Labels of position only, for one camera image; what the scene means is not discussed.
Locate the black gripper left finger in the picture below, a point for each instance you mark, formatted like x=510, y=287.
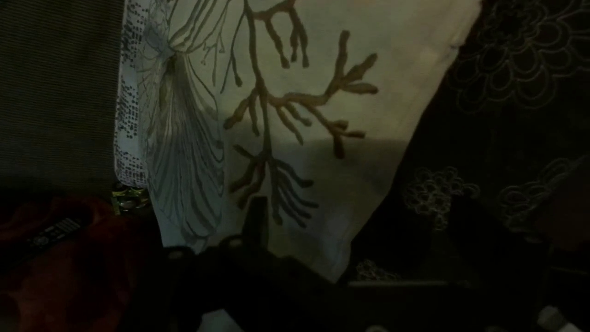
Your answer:
x=256, y=223

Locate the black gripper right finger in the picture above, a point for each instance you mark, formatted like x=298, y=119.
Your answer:
x=470, y=237

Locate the dark brown patterned pillow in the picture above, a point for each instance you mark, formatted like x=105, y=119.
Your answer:
x=509, y=112

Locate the black and white speckled pillow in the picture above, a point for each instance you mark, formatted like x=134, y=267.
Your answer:
x=131, y=105

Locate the black remote control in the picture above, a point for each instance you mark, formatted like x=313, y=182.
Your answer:
x=55, y=234

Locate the white pillow with coral print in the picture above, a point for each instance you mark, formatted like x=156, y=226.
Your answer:
x=343, y=141

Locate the red blanket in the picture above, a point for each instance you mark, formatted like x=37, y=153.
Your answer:
x=66, y=278

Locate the olive green sofa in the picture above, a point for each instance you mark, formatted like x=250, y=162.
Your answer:
x=57, y=94

